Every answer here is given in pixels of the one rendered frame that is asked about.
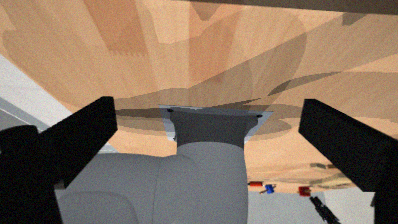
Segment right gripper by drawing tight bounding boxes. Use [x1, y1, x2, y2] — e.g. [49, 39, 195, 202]
[309, 196, 341, 224]

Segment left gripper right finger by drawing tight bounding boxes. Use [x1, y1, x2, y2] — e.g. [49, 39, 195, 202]
[298, 99, 398, 224]

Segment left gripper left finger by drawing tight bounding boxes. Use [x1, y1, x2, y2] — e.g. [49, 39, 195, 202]
[0, 96, 118, 224]

